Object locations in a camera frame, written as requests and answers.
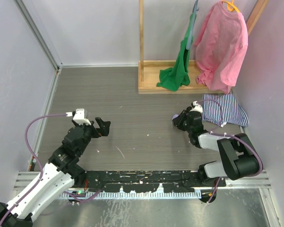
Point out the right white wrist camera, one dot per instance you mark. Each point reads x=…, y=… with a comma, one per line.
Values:
x=196, y=107

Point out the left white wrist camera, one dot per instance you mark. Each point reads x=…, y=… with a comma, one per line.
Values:
x=79, y=116

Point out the blue clothes hanger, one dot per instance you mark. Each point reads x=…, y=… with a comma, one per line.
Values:
x=191, y=25

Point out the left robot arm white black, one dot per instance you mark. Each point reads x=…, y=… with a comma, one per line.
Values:
x=56, y=177

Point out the slotted grey cable duct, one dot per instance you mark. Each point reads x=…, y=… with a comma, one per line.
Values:
x=159, y=194

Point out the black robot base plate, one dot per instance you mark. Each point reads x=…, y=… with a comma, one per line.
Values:
x=142, y=181

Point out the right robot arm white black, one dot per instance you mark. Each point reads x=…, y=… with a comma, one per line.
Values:
x=238, y=156

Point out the orange clothes hanger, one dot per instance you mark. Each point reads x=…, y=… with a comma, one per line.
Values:
x=231, y=6

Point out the blue white striped cloth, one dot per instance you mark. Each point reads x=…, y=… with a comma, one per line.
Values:
x=223, y=109

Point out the wooden clothes rack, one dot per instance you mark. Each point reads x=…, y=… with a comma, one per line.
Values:
x=148, y=71

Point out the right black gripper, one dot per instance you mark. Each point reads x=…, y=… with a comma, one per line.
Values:
x=178, y=121

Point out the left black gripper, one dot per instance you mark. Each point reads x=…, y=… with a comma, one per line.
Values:
x=103, y=130

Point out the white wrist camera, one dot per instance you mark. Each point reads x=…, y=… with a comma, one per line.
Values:
x=196, y=107
x=79, y=116

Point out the aluminium corner frame profile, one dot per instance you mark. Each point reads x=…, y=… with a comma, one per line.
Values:
x=36, y=32

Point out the pink t-shirt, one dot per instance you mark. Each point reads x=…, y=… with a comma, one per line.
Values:
x=220, y=48

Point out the green cloth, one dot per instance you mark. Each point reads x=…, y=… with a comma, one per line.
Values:
x=174, y=77

